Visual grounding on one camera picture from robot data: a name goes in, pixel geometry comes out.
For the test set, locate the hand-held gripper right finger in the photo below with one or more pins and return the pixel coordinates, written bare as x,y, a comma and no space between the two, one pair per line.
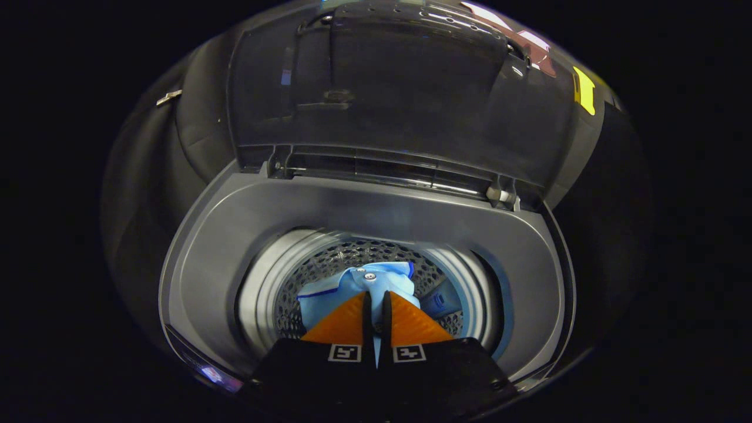
440,382

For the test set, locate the white clip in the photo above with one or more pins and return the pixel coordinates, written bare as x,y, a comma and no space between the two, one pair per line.
169,97

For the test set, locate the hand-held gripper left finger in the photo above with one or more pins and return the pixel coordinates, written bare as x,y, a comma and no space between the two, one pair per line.
317,382

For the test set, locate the light blue polo shirt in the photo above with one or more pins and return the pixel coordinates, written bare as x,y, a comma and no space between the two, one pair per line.
343,291

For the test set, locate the dark transparent washing machine lid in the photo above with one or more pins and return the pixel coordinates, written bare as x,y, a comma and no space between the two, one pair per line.
399,88

